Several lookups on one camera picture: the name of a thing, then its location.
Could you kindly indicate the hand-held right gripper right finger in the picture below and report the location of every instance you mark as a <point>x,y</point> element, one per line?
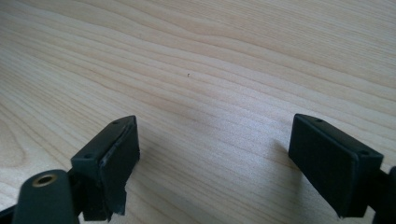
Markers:
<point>330,168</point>

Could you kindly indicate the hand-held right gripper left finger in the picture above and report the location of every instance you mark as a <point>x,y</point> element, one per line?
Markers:
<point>107,161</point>

